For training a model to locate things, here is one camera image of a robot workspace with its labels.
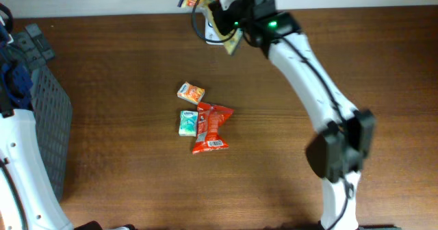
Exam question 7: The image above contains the cream snack bag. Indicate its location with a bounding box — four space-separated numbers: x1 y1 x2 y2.
177 0 243 55

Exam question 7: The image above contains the orange tissue pack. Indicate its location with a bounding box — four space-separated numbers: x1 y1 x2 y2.
177 82 205 105

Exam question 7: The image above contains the red snack bag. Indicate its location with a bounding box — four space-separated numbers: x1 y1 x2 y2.
192 102 234 154

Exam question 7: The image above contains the green tissue pack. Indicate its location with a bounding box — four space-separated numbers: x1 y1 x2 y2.
179 110 198 137

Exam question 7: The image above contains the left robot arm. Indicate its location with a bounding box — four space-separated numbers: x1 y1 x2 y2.
1 5 74 229

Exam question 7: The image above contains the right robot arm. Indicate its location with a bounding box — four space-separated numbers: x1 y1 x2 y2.
209 0 376 229

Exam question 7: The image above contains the white barcode scanner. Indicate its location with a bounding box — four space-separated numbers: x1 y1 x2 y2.
205 18 226 45

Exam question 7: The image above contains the grey plastic mesh basket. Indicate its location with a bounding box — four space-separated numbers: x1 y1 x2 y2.
31 66 73 201

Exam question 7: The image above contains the black right camera cable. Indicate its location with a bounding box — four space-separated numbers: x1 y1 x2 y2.
190 0 355 230

